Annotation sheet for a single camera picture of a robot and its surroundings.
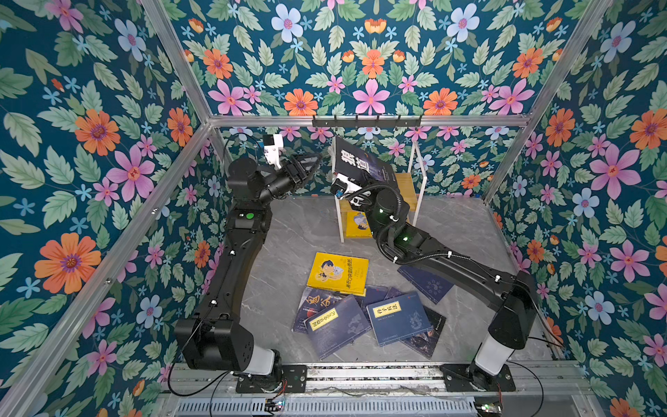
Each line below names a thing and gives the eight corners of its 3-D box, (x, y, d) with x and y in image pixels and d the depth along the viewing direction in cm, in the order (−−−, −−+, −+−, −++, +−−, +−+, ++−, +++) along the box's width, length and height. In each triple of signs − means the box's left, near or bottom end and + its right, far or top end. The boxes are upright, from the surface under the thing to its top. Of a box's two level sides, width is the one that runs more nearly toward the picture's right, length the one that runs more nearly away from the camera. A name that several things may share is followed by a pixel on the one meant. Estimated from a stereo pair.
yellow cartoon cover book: (307, 287, 94) (306, 284, 92) (316, 255, 103) (315, 251, 101) (365, 296, 92) (366, 293, 90) (370, 262, 101) (370, 259, 99)
